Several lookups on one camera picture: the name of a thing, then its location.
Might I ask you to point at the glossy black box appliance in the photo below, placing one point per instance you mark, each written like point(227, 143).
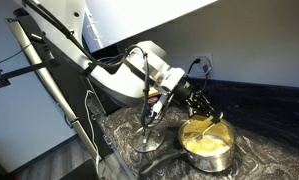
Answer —
point(109, 103)

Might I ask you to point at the white wall power outlet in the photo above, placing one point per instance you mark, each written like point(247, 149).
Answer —
point(209, 56)

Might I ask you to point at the blue Barilla pasta box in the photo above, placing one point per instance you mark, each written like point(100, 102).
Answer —
point(152, 100)

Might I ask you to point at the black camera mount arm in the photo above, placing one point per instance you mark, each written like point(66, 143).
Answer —
point(19, 70)

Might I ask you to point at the round glass pot lid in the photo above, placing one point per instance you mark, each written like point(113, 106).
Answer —
point(149, 141)

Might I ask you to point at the white wall cabinet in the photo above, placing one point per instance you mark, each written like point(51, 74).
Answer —
point(149, 13)

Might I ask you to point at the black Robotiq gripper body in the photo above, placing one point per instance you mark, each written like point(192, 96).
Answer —
point(184, 90)

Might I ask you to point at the black stereo camera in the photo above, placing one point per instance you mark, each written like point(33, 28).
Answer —
point(37, 37)

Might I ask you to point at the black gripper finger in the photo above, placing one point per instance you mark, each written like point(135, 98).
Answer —
point(209, 107)
point(195, 109)

